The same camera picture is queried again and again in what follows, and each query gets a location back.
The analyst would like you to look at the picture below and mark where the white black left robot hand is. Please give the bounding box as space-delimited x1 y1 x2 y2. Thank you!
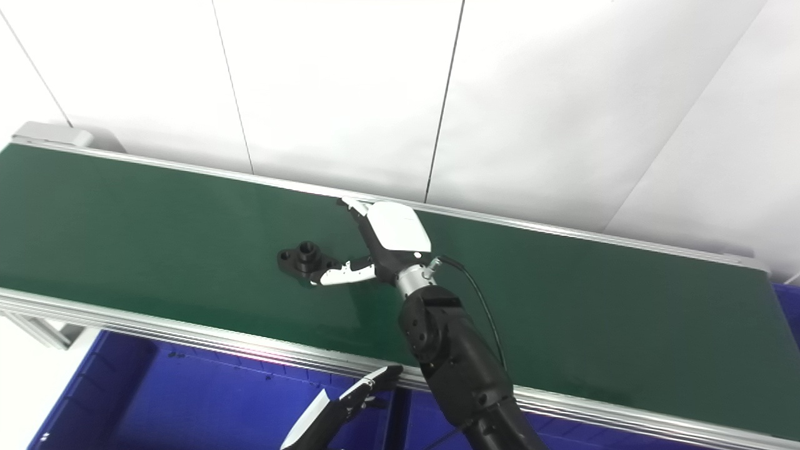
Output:
279 366 404 450

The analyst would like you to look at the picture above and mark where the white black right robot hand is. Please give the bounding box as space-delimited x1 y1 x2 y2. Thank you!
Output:
312 197 433 288

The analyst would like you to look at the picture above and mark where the black flanged machine part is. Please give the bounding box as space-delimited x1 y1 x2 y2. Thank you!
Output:
277 241 341 287

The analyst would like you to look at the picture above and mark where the blue plastic bin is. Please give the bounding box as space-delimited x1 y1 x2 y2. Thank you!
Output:
391 386 710 450
772 282 800 352
28 328 401 450

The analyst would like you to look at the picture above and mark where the green conveyor belt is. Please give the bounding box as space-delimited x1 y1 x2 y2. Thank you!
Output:
0 122 800 450
0 142 800 441

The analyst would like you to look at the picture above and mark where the aluminium conveyor support leg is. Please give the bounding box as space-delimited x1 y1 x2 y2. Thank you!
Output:
0 312 85 349

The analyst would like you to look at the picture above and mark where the grey conveyor end housing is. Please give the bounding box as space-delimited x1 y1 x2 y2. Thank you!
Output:
12 122 94 151

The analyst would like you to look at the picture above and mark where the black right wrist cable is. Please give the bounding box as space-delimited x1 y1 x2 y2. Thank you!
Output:
431 255 508 376

